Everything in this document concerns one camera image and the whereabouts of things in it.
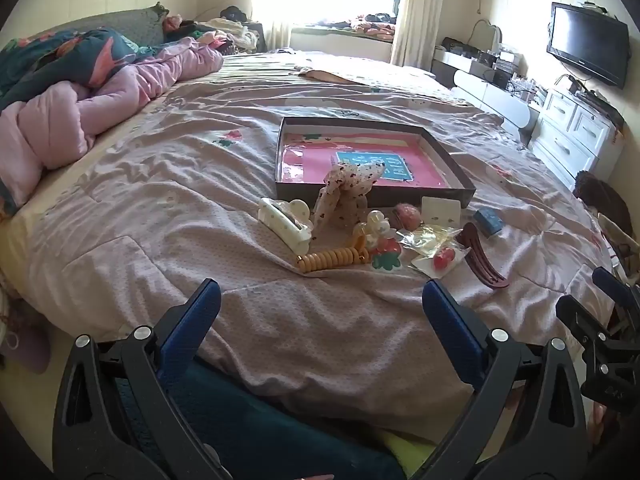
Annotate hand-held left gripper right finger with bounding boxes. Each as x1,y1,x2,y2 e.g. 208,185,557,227
421,278,588,480

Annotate black flat television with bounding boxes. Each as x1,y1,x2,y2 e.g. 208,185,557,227
546,1,630,90

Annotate red bead plastic packet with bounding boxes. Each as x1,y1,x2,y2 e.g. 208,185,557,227
411,245,468,278

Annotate small blue box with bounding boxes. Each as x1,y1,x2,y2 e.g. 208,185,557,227
472,208,502,237

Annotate grey pillow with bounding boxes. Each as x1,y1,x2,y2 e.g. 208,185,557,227
65,2,171,46

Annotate pearl claw hair clip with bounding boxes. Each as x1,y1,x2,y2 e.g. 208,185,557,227
352,209,396,251

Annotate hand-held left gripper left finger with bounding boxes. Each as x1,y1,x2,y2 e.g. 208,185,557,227
52,277,223,480

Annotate strawberry hair clip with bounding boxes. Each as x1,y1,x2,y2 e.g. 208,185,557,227
371,237,403,271

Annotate white drawer dresser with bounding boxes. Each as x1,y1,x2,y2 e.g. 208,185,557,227
527,87,626,193

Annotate dark red hair clip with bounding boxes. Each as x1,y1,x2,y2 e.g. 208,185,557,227
460,223,510,290

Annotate white claw hair clip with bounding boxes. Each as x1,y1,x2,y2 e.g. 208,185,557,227
257,197,315,257

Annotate polka dot fabric hair bow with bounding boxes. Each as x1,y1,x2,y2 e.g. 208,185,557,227
312,157,386,233

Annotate floral dark pillow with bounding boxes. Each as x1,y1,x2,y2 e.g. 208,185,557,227
0,27,166,111

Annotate pink pom hair tie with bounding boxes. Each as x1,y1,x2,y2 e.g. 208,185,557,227
390,202,423,231

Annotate heart shaped mirror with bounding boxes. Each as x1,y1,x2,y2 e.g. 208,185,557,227
467,19,503,53

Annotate teal pants leg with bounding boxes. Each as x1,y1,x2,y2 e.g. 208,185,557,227
115,355,406,480

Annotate clothes on window seat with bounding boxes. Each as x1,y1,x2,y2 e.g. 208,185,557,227
305,10,398,38

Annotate yellow green garment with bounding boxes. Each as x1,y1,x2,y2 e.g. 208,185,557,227
385,430,436,480

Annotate white earring card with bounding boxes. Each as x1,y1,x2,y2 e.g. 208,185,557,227
421,196,461,226

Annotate desk cosmetics clutter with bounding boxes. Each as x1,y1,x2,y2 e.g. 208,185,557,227
480,47,548,106

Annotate yellow spiral hair tie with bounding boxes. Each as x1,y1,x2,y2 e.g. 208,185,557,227
295,245,368,273

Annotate shallow grey cardboard box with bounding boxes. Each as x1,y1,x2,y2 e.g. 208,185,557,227
275,116,477,209

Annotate pink quilt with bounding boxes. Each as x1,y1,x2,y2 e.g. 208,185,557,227
0,35,224,211

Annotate brown fuzzy object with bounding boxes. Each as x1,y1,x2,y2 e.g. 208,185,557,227
572,170,633,241

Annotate pile of clothes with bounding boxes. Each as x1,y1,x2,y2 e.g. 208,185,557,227
165,7,266,56

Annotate pink children's book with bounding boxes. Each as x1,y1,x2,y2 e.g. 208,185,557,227
281,132,443,188

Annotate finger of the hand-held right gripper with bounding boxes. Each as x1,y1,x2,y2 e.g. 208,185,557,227
556,294,640,413
592,267,640,313

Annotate cream curtain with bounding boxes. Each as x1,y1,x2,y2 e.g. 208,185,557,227
390,0,441,68

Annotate black set-top box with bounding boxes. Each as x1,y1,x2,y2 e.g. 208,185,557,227
560,74,626,126

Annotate beige folded cloth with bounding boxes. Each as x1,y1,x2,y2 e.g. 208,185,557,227
295,60,436,87

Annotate yellow clear plastic packet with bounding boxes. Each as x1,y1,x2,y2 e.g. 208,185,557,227
400,225,463,256

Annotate white vanity desk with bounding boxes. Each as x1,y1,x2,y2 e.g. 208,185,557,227
431,45,543,136

